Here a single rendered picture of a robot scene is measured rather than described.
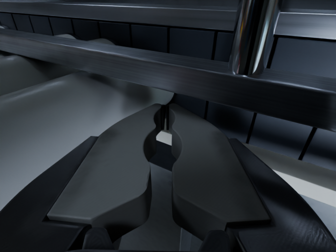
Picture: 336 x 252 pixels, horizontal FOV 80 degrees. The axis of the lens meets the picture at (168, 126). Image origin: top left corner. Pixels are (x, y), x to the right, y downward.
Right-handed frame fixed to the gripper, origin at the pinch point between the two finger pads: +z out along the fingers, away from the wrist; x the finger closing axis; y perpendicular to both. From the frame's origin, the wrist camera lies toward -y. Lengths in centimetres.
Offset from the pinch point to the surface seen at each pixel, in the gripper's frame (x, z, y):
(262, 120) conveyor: 7.2, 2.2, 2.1
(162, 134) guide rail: -0.3, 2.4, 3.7
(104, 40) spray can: -5.7, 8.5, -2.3
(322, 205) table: 16.4, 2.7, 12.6
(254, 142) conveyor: 7.1, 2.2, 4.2
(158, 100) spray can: -0.6, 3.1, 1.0
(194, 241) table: 5.1, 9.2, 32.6
